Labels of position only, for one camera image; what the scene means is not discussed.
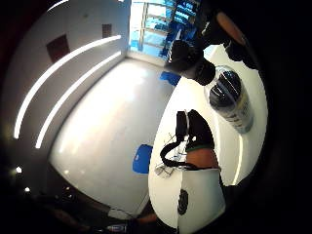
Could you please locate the clear bottle with black cap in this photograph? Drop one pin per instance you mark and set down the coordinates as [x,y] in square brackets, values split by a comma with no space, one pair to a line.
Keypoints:
[232,97]

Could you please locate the blue chair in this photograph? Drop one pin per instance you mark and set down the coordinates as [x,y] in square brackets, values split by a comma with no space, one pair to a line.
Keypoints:
[170,78]
[142,159]

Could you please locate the the person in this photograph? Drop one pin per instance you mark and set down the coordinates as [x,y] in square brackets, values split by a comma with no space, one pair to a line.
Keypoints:
[211,22]

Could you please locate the large window with frames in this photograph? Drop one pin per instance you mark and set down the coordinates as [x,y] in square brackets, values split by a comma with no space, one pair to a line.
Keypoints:
[146,26]

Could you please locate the blue shelf rack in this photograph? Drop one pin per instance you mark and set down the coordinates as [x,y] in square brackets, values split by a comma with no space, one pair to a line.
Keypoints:
[185,14]

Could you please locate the long white light strip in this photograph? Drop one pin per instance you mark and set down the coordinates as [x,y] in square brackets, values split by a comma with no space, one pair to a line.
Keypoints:
[74,87]
[48,74]

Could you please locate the black camera device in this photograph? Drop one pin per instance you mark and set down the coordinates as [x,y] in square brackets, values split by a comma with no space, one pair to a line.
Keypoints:
[182,55]

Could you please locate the small dark red wall panel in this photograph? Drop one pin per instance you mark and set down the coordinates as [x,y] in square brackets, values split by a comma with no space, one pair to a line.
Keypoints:
[107,30]

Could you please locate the large dark red wall panel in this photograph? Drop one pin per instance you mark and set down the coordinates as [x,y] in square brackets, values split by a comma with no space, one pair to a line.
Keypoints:
[58,47]

